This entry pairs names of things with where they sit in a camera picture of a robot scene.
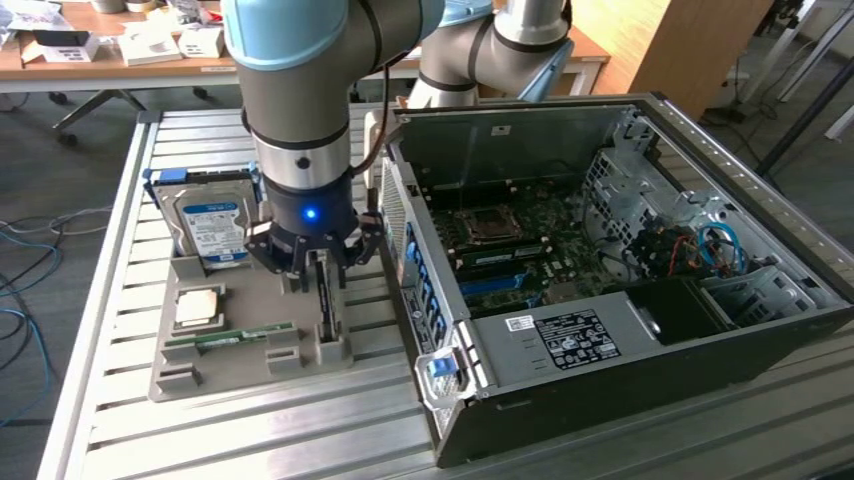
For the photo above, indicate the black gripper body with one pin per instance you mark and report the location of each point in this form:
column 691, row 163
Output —
column 310, row 215

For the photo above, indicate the green GPU with black cooler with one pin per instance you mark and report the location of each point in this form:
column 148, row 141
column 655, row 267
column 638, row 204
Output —
column 324, row 310

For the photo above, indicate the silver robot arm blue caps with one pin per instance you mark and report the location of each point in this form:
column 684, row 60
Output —
column 293, row 90

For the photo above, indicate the grey parts rack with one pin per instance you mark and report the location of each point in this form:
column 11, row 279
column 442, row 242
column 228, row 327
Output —
column 253, row 310

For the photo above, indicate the hard disk in blue carrier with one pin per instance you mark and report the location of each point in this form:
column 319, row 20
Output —
column 207, row 220

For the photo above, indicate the CPU chip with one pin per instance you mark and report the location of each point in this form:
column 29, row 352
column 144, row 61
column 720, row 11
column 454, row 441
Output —
column 197, row 306

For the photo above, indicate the green RAM stick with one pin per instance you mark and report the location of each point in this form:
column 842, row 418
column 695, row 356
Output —
column 227, row 336
column 496, row 257

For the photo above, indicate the metal CPU socket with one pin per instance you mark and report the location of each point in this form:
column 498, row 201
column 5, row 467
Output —
column 492, row 225

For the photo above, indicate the blue expansion slot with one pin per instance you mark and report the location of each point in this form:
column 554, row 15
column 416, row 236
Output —
column 494, row 286

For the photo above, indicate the blue case latch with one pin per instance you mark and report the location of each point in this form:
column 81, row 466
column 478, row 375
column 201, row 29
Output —
column 440, row 367

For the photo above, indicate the white sticker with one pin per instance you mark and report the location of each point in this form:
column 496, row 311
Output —
column 502, row 130

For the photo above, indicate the green motherboard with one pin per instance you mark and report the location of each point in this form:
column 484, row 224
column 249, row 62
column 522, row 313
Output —
column 567, row 235

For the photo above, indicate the silver power supply with label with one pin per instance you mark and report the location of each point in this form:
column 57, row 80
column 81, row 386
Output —
column 520, row 350

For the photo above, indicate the white labelled box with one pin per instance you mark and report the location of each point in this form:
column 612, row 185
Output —
column 200, row 45

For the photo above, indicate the silver perforated drive cage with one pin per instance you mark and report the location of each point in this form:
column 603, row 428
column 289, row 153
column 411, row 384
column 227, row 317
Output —
column 620, row 200

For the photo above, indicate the white box with round cutout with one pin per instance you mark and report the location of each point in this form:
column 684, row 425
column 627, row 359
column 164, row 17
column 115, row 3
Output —
column 149, row 52

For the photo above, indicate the tape roll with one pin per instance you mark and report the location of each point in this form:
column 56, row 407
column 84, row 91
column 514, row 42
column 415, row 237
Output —
column 141, row 6

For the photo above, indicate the black and white carton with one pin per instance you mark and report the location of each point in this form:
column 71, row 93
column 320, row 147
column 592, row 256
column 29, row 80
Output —
column 67, row 52

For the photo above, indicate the black open PC case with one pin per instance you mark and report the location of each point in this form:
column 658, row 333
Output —
column 634, row 400

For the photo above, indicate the grey cup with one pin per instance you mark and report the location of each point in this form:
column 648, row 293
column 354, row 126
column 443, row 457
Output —
column 108, row 6

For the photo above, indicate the clear plastic bag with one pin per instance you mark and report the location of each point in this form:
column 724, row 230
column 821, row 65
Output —
column 33, row 17

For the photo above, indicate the silver metal disk bay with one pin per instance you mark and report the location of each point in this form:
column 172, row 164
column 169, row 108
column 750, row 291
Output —
column 761, row 300

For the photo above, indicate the black metal frame post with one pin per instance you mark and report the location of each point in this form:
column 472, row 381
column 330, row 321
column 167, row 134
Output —
column 807, row 120

